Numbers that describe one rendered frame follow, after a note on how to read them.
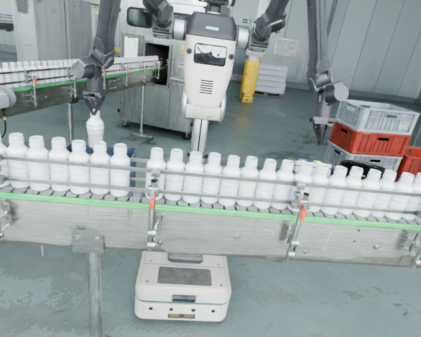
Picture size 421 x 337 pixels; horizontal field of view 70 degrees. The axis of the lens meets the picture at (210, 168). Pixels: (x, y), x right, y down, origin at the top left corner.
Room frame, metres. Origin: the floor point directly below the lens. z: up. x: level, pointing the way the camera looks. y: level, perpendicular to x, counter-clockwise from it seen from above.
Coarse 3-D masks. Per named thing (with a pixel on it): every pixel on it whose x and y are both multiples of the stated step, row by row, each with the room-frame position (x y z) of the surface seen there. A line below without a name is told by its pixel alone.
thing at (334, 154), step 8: (328, 144) 3.13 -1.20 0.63; (328, 152) 3.10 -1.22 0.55; (336, 152) 3.17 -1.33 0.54; (344, 152) 2.86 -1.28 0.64; (328, 160) 3.05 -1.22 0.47; (336, 160) 2.93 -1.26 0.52; (360, 160) 2.80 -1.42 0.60; (368, 160) 2.82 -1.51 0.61; (376, 160) 3.19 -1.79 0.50; (384, 160) 2.86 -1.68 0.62; (392, 160) 2.89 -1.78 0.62; (400, 160) 2.91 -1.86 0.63; (392, 168) 2.90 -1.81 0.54
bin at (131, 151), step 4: (68, 144) 1.32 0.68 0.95; (88, 144) 1.38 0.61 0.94; (68, 148) 1.31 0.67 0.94; (88, 148) 1.38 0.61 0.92; (108, 148) 1.39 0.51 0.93; (112, 148) 1.39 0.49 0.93; (128, 148) 1.40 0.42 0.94; (132, 148) 1.40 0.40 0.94; (136, 148) 1.40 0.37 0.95; (88, 152) 1.38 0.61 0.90; (92, 152) 1.38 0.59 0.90; (108, 152) 1.39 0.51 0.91; (112, 152) 1.39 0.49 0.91; (128, 152) 1.40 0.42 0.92; (132, 152) 1.40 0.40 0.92; (128, 156) 1.40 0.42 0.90; (132, 156) 1.29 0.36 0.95; (132, 164) 1.30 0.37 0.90; (132, 172) 1.31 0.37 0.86; (132, 176) 1.31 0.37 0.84; (132, 184) 1.32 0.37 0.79; (44, 248) 0.89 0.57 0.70
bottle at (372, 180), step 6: (372, 168) 0.97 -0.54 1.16; (372, 174) 0.94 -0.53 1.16; (378, 174) 0.93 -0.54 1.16; (366, 180) 0.94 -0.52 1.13; (372, 180) 0.93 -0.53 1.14; (378, 180) 0.93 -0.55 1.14; (366, 186) 0.93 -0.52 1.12; (372, 186) 0.92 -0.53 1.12; (378, 186) 0.92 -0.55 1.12; (360, 192) 0.94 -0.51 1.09; (360, 198) 0.93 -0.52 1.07; (366, 198) 0.92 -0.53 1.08; (372, 198) 0.92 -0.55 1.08; (360, 204) 0.93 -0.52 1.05; (366, 204) 0.92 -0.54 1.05; (372, 204) 0.92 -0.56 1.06; (354, 210) 0.94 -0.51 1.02; (360, 210) 0.92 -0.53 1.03; (360, 216) 0.92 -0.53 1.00; (366, 216) 0.92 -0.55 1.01
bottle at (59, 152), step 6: (54, 138) 0.84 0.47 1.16; (60, 138) 0.85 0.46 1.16; (54, 144) 0.82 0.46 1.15; (60, 144) 0.82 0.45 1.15; (54, 150) 0.82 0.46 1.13; (60, 150) 0.82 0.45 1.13; (66, 150) 0.84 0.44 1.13; (54, 156) 0.81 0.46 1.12; (60, 156) 0.81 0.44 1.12; (66, 156) 0.82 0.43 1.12; (54, 168) 0.80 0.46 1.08; (60, 168) 0.81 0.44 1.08; (66, 168) 0.82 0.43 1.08; (54, 174) 0.80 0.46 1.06; (60, 174) 0.81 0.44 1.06; (66, 174) 0.82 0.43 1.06; (54, 180) 0.81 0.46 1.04; (60, 180) 0.81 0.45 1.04; (66, 180) 0.82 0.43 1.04; (54, 186) 0.81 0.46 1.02; (60, 186) 0.81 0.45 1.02; (66, 186) 0.82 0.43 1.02
